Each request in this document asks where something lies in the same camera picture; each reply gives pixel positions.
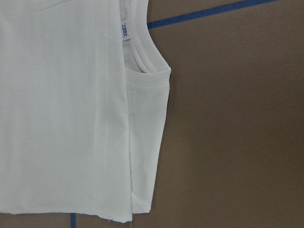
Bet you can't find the white long-sleeve printed shirt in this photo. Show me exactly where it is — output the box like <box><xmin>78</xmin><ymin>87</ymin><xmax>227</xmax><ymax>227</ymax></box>
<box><xmin>0</xmin><ymin>0</ymin><xmax>171</xmax><ymax>223</ymax></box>

